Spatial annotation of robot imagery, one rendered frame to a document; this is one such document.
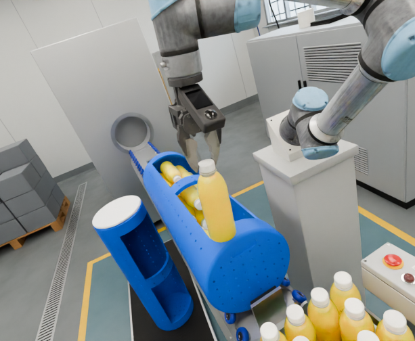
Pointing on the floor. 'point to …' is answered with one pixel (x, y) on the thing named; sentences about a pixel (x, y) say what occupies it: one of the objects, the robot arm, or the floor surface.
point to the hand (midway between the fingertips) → (206, 165)
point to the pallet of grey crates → (17, 198)
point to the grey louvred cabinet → (328, 56)
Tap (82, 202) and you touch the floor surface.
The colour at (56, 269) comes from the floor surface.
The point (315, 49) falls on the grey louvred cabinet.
